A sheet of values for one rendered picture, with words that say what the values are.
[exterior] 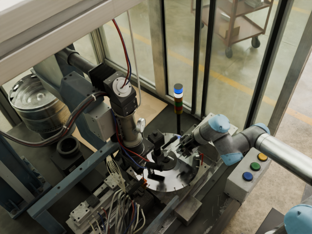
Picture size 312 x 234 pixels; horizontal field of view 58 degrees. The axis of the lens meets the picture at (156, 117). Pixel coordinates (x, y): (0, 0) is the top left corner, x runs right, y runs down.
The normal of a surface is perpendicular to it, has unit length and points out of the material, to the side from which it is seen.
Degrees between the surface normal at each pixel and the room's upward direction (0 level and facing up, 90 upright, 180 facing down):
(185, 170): 0
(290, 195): 0
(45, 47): 90
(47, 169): 0
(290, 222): 83
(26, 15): 90
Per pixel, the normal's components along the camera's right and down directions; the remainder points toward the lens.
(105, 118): 0.74, 0.48
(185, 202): -0.07, -0.64
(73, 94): -0.61, 0.18
